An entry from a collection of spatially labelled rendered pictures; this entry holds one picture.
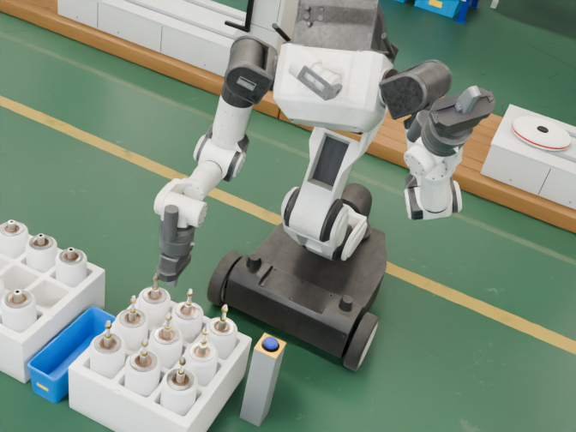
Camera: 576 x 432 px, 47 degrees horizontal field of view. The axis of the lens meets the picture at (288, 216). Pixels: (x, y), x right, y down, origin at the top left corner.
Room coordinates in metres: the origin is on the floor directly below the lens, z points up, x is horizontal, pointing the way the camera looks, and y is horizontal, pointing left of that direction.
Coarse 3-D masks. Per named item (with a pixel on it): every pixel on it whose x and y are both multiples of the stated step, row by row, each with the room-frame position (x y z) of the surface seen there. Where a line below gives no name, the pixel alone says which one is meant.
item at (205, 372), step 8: (192, 344) 1.33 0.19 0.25; (216, 352) 1.32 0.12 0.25; (192, 360) 1.27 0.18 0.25; (216, 360) 1.29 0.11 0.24; (184, 368) 1.28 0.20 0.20; (192, 368) 1.26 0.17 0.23; (200, 368) 1.26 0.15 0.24; (208, 368) 1.27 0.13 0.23; (200, 376) 1.26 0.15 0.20; (208, 376) 1.27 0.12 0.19; (200, 384) 1.26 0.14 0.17
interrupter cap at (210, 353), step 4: (196, 344) 1.33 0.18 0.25; (208, 344) 1.34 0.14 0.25; (192, 348) 1.31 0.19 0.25; (196, 348) 1.31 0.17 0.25; (208, 348) 1.32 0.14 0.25; (212, 348) 1.32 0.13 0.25; (192, 352) 1.29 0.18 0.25; (196, 352) 1.30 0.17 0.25; (208, 352) 1.31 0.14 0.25; (212, 352) 1.31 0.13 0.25; (192, 356) 1.28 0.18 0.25; (196, 356) 1.28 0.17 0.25; (200, 356) 1.29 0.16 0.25; (204, 356) 1.29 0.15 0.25; (208, 356) 1.29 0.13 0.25; (212, 356) 1.30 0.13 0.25; (196, 360) 1.27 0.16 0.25; (200, 360) 1.27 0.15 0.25; (204, 360) 1.27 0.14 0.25; (208, 360) 1.28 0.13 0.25
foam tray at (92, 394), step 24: (240, 336) 1.46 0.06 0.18; (240, 360) 1.40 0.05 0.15; (72, 384) 1.20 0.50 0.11; (96, 384) 1.18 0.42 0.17; (120, 384) 1.21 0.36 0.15; (216, 384) 1.26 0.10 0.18; (72, 408) 1.21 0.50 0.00; (96, 408) 1.18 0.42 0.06; (120, 408) 1.16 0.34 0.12; (144, 408) 1.14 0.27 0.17; (192, 408) 1.16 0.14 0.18; (216, 408) 1.27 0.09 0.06
